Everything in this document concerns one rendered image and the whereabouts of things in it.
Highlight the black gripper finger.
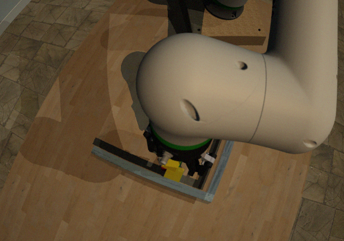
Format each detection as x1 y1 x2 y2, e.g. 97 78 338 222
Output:
143 124 163 162
183 152 217 179

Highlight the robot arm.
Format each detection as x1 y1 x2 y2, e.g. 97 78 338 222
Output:
136 0 338 165

